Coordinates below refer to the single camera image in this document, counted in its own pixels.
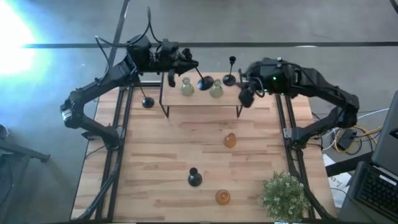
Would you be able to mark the amber ribbed glass candle holder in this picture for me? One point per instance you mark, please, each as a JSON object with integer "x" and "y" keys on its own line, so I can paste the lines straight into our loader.
{"x": 230, "y": 140}
{"x": 223, "y": 197}

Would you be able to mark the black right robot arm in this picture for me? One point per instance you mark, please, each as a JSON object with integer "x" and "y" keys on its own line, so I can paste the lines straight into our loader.
{"x": 311, "y": 82}

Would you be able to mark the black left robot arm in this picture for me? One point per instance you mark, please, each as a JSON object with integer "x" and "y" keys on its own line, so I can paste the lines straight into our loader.
{"x": 102, "y": 82}

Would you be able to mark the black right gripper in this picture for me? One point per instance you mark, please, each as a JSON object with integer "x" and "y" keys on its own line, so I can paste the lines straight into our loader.
{"x": 247, "y": 97}

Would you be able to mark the black stand leg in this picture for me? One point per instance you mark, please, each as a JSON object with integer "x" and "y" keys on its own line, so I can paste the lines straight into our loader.
{"x": 342, "y": 166}

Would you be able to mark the dark grey side table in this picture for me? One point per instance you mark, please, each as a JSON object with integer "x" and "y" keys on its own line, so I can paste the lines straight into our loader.
{"x": 348, "y": 205}

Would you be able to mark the black power adapter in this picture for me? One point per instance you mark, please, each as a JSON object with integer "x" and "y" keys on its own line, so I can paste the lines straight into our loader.
{"x": 346, "y": 140}

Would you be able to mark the dark chair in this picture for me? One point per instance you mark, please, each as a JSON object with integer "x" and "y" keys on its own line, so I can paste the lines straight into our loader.
{"x": 31, "y": 154}

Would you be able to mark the white paper sheet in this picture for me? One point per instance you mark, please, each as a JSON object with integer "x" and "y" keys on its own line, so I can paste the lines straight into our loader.
{"x": 339, "y": 186}

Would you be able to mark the wooden shelf riser black legs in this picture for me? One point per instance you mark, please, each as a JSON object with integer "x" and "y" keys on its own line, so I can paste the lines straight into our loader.
{"x": 199, "y": 99}

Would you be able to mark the green artificial plant white flowers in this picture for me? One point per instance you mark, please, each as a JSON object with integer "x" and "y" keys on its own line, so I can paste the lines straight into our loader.
{"x": 284, "y": 196}

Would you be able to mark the dark grey laptop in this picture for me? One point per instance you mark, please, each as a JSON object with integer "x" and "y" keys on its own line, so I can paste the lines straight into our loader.
{"x": 377, "y": 189}

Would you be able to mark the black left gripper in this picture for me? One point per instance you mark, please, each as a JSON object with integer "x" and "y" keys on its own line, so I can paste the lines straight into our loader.
{"x": 169, "y": 57}

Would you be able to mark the clear ribbed glass candle holder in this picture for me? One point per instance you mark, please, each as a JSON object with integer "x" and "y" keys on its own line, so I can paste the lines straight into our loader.
{"x": 187, "y": 89}
{"x": 216, "y": 91}

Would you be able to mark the black metal table frame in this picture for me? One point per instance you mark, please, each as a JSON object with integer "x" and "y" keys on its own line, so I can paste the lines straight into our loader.
{"x": 279, "y": 109}

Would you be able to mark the tall black metal candlestick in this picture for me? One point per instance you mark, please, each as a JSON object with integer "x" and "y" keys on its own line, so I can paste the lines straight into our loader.
{"x": 148, "y": 102}
{"x": 229, "y": 81}
{"x": 195, "y": 180}
{"x": 206, "y": 84}

